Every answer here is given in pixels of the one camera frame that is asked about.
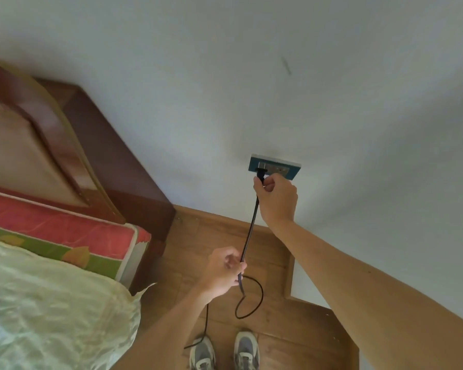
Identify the person's left forearm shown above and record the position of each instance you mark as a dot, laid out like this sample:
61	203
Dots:
166	335

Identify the brown carved bed headboard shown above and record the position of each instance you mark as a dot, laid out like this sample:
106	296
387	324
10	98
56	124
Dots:
15	150

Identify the person's left hand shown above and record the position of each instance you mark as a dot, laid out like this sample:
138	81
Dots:
223	269

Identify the grey wall socket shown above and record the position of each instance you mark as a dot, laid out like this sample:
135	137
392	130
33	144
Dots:
281	169

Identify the person's right grey shoe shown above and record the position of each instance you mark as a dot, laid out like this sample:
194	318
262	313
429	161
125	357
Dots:
247	350

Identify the person's right hand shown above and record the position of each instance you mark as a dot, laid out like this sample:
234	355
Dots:
278	200

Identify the person's grey shoe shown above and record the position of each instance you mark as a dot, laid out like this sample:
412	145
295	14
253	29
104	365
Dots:
247	350
202	354

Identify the person's left grey shoe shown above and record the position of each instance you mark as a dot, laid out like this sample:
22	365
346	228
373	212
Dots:
202	354

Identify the person's right forearm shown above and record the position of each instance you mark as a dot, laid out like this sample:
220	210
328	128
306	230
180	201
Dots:
370	289

